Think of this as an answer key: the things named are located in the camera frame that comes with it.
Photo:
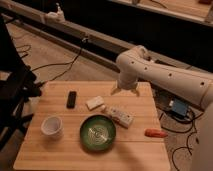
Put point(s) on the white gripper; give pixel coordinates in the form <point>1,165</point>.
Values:
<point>126,85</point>

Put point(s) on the white sponge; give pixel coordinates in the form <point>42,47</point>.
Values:
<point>94,102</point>

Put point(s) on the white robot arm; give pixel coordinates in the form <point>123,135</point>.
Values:
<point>193,86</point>

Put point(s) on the white ceramic cup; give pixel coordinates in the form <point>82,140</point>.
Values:
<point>52,127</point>

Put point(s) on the white power strip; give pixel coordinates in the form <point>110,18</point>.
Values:
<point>118,116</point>

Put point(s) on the green bowl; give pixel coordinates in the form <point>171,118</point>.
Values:
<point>97,133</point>

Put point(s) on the black rectangular remote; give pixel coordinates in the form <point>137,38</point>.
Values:
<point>71,99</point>

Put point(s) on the blue electronic box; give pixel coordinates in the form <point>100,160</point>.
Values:
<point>178,107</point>

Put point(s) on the black chair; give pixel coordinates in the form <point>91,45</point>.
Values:
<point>15,90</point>

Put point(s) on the long metal rail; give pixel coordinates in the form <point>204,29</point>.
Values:
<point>111,26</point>

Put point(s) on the white object on rail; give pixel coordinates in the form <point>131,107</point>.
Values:
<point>58,15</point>

